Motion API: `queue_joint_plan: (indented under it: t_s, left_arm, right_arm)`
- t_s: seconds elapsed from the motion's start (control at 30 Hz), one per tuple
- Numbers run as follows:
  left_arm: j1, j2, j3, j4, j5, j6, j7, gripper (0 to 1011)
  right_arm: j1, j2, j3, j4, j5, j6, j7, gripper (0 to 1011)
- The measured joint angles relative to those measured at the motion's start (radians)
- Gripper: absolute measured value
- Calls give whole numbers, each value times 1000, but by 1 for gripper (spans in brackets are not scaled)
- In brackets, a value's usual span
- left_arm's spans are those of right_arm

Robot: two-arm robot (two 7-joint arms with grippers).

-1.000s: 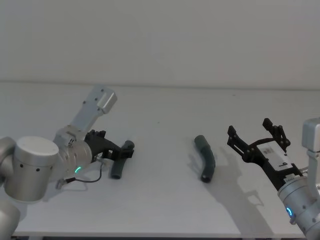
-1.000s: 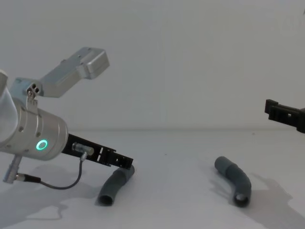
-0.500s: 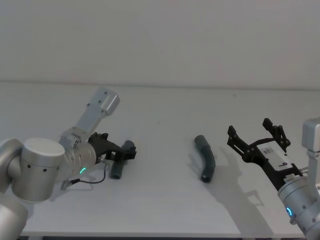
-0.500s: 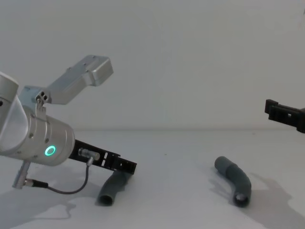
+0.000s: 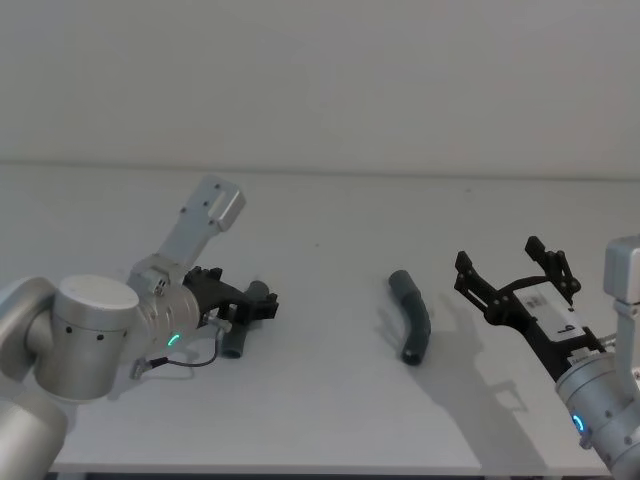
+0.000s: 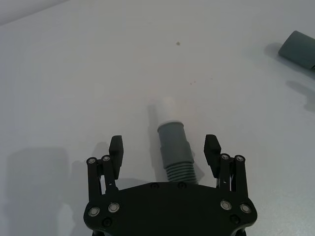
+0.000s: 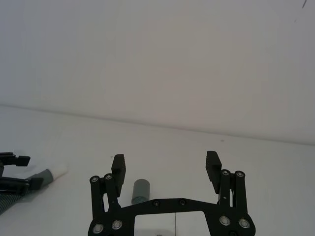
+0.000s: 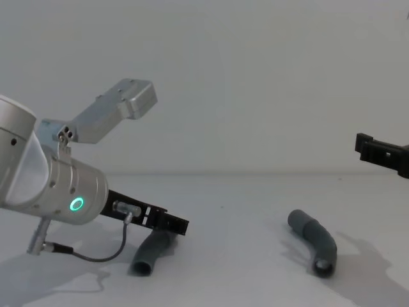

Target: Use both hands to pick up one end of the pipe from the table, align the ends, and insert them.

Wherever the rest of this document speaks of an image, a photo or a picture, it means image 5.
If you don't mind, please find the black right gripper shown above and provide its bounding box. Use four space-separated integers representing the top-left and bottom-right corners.
453 235 610 380

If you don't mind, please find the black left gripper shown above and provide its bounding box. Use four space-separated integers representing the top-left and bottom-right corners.
182 266 280 330

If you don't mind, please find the short dark grey tube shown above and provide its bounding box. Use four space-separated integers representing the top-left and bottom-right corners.
222 280 269 361

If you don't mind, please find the long curved dark grey tube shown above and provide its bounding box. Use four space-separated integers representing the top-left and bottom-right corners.
387 269 433 367

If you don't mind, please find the thin dark gripper cable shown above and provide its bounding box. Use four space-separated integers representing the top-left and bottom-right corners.
130 311 233 378

